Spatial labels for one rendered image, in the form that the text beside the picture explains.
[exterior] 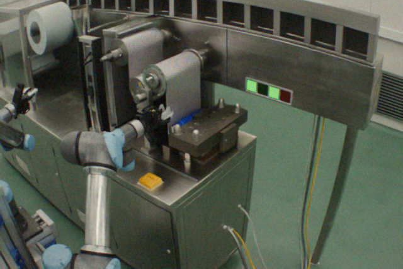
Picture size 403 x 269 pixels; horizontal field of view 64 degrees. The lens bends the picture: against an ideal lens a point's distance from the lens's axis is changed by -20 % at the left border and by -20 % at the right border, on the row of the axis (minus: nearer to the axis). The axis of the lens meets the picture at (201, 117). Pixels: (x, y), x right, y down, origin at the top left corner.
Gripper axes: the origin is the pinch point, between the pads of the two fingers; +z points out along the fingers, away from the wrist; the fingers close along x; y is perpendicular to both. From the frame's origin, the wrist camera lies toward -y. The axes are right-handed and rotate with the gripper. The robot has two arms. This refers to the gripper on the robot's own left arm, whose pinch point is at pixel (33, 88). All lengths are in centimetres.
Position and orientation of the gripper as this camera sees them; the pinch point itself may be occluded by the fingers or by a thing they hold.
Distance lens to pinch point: 193.8
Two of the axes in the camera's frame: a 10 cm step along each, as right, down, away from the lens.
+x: 9.6, 2.2, -1.4
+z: 2.3, -4.6, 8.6
